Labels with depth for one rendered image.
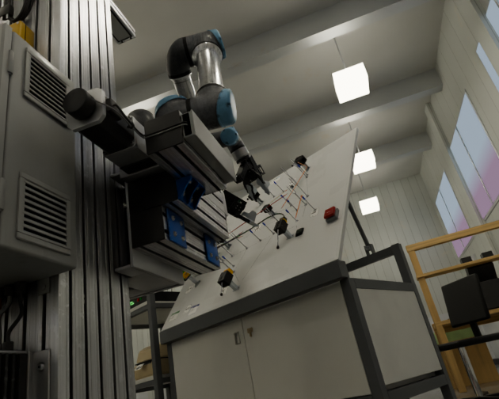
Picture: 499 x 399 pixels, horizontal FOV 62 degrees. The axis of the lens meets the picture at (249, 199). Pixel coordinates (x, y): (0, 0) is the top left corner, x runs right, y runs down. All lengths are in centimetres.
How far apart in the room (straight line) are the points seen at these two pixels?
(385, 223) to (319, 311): 1026
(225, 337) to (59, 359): 126
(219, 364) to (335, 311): 70
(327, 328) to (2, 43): 134
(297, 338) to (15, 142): 128
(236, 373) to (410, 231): 1012
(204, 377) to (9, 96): 162
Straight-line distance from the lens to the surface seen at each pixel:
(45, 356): 89
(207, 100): 134
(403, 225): 1187
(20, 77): 96
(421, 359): 194
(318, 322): 169
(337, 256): 161
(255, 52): 616
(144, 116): 174
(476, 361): 690
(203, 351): 217
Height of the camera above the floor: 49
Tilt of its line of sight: 24 degrees up
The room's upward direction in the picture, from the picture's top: 12 degrees counter-clockwise
